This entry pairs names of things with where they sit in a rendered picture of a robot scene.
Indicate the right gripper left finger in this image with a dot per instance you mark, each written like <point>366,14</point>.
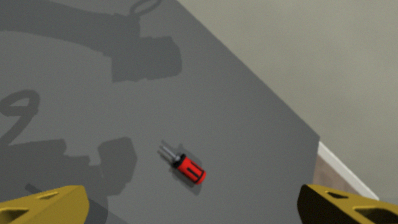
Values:
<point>64,205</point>

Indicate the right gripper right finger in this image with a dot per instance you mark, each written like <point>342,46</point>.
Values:
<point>322,205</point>

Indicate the red screwdriver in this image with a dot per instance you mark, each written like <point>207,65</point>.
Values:
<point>187,167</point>

